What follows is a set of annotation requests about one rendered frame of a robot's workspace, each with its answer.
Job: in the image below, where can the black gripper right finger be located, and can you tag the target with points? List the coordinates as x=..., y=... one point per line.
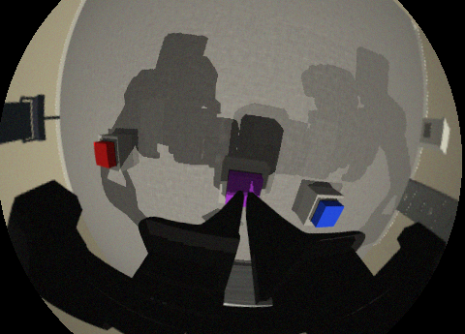
x=278, y=249

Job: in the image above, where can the red button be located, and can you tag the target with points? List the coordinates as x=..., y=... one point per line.
x=114, y=151

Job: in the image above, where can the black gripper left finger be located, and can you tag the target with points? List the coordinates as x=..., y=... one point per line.
x=213, y=242

